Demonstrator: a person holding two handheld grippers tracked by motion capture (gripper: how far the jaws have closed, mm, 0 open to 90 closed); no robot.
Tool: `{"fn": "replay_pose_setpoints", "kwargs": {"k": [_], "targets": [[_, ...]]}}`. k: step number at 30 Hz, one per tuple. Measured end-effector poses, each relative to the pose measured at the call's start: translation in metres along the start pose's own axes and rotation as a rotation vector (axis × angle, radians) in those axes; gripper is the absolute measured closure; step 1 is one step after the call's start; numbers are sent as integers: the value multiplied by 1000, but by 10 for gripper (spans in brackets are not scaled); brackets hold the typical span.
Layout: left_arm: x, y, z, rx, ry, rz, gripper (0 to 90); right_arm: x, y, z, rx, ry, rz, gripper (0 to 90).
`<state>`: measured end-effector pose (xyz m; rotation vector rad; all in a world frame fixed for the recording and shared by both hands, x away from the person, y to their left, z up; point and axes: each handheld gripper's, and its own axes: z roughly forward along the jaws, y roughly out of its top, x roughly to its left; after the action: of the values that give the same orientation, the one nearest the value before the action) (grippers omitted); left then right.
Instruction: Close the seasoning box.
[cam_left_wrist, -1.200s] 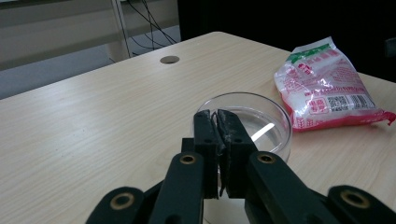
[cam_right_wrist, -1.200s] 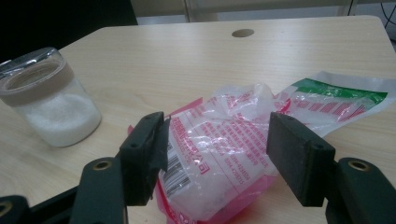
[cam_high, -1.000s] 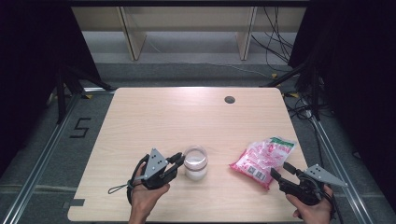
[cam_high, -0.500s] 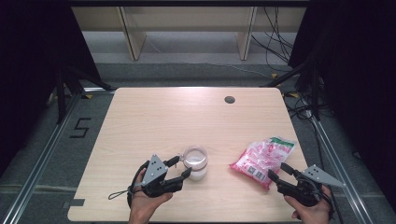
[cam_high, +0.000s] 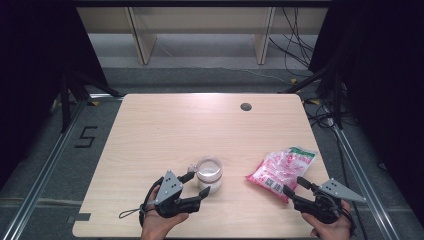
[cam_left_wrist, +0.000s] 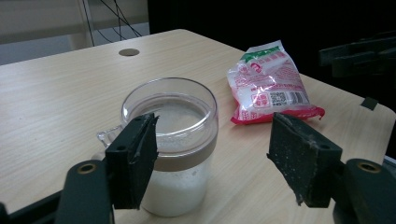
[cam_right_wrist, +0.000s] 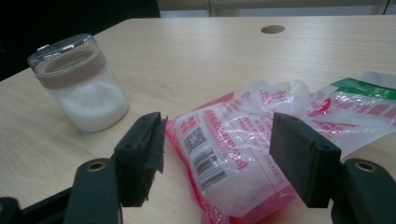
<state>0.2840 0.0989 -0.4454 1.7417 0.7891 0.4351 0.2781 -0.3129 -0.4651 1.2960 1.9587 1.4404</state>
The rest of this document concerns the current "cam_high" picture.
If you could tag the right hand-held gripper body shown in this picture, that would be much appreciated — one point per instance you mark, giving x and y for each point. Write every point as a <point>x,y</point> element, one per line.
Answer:
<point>323,208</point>

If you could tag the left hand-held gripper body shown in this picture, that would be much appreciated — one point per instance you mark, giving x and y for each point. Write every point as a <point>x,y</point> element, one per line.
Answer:
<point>168,190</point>

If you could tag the clear glass jar with lid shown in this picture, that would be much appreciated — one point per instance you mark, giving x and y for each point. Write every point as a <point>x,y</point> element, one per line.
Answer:
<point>209,175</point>

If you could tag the pink and white plastic bag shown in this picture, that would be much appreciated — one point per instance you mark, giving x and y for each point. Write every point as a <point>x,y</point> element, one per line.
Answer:
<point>283,170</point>

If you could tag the person's right hand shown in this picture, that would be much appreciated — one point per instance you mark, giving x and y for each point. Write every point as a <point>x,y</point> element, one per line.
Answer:
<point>331,231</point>

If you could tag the person's left hand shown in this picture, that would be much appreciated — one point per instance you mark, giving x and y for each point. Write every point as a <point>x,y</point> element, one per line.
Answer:
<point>158,226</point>

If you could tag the black metal stand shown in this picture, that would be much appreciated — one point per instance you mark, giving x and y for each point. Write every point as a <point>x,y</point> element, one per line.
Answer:
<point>65,106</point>
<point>338,100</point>

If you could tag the black tape strip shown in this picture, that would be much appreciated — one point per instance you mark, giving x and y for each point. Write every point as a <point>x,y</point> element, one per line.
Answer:
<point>81,217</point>

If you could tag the round grey table grommet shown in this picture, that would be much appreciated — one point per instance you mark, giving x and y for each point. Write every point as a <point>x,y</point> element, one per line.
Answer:
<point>246,106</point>

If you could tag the black curtain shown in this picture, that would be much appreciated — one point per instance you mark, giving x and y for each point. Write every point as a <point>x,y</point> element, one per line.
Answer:
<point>393,83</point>
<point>30,66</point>

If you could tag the beige wooden shelf unit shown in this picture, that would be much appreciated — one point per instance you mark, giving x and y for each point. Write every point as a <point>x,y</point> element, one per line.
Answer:
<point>146,43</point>

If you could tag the aluminium floor rail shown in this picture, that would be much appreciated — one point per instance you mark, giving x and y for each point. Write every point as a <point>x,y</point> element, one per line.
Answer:
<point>363,180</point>
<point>43,176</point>

